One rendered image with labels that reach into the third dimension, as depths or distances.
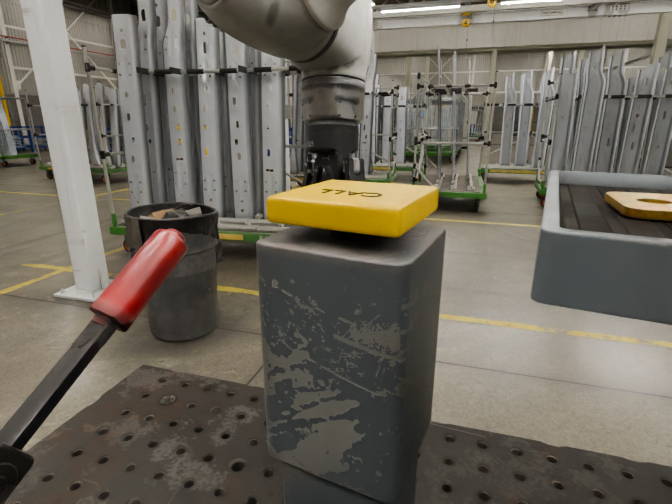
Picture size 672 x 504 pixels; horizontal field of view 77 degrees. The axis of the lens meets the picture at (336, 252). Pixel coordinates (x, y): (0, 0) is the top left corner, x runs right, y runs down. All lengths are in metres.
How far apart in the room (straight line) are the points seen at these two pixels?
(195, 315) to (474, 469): 2.01
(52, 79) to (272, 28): 2.86
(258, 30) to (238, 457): 0.58
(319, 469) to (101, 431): 0.67
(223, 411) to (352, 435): 0.63
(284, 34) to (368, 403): 0.39
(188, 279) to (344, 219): 2.27
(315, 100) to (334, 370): 0.47
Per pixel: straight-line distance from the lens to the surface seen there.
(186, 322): 2.52
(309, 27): 0.49
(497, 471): 0.74
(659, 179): 0.25
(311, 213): 0.17
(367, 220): 0.16
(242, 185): 4.05
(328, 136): 0.60
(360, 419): 0.19
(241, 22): 0.48
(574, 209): 0.17
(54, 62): 3.31
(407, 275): 0.16
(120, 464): 0.78
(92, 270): 3.45
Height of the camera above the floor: 1.19
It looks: 17 degrees down
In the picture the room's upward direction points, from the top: straight up
